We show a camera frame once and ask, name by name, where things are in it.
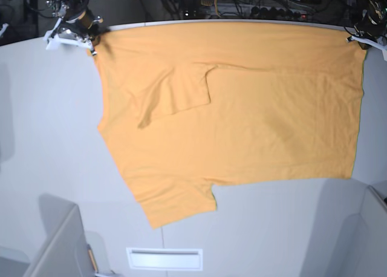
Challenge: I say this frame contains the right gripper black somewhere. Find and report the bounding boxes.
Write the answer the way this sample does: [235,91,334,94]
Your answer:
[59,4,103,56]

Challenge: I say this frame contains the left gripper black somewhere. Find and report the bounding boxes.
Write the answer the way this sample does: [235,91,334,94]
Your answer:
[354,5,386,38]

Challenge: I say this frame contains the orange yellow T-shirt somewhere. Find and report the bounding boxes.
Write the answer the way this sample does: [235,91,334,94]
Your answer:
[94,22,366,228]

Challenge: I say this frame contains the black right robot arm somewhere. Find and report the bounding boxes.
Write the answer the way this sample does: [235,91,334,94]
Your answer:
[25,0,103,56]

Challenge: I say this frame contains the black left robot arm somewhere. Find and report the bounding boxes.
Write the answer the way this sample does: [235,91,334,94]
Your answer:
[353,0,386,42]

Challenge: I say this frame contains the black power strip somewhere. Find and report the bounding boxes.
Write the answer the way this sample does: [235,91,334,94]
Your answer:
[250,6,308,21]

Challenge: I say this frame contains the orange pencil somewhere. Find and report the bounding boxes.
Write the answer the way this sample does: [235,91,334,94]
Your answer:
[88,249,99,273]

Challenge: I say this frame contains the grey left bin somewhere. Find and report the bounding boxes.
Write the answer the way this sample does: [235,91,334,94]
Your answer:
[1,194,121,276]

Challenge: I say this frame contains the grey bin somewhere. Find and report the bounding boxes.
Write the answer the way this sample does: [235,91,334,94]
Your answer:
[1,194,121,276]
[324,186,386,277]

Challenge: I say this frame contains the grey right bin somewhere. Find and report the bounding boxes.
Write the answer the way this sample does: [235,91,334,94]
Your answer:
[324,186,386,277]

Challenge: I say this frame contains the white table slot plate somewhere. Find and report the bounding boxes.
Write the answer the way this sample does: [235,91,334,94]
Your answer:
[126,247,203,271]

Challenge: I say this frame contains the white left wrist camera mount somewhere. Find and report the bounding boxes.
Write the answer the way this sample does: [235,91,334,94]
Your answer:
[346,36,386,60]

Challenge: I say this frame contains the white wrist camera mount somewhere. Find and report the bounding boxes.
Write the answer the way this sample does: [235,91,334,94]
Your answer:
[43,18,94,51]
[346,36,386,60]

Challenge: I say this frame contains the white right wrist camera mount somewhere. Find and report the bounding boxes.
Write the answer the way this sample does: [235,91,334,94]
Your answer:
[43,18,94,51]

